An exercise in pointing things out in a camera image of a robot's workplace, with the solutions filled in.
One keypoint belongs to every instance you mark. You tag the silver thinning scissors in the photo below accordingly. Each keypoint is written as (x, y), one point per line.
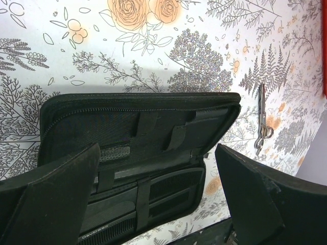
(268, 133)

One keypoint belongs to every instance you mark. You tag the black tail comb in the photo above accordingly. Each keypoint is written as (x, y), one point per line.
(123, 215)

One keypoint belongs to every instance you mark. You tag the silver straight scissors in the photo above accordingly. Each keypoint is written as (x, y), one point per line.
(261, 114)

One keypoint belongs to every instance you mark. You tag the red plastic shopping basket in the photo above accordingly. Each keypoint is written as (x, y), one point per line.
(324, 43)

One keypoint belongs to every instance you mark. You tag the black wide tooth comb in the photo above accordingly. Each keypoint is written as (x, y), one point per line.
(146, 187)

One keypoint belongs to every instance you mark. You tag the floral patterned table mat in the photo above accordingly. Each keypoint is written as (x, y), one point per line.
(50, 48)

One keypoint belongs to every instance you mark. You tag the black zippered tool case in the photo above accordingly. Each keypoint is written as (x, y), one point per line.
(138, 133)

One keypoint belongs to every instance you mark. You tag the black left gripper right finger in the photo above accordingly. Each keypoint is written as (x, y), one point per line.
(268, 206)

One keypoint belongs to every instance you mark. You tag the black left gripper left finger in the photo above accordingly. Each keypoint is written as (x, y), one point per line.
(47, 205)

